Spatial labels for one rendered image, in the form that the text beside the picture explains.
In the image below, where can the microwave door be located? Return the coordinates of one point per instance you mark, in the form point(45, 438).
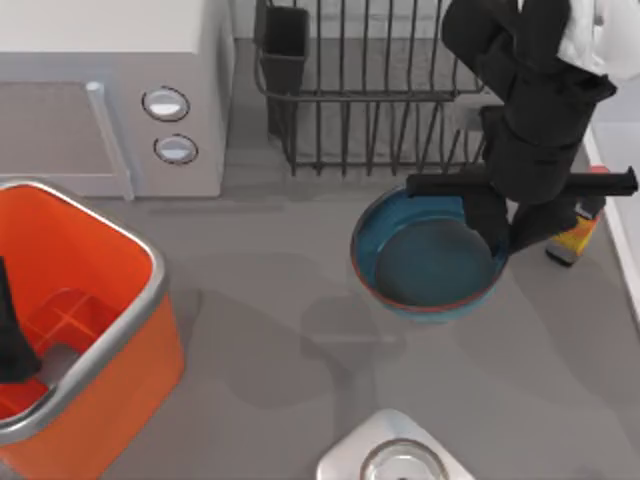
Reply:
point(45, 130)

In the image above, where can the orange bin with grey rim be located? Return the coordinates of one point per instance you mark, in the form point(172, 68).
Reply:
point(125, 360)

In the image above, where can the pale microwave oven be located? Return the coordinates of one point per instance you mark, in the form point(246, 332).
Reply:
point(200, 70)

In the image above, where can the round microwave knob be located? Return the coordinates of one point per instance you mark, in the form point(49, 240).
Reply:
point(175, 149)
point(165, 104)

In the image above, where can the pale grey coaster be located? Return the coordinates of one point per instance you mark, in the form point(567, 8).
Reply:
point(350, 450)

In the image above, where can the clear glass cup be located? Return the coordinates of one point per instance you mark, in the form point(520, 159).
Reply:
point(400, 462)

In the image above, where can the blue bowl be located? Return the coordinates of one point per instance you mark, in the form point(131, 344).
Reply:
point(400, 235)

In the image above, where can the black utensil cup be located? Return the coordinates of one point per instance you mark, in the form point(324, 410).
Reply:
point(282, 50)

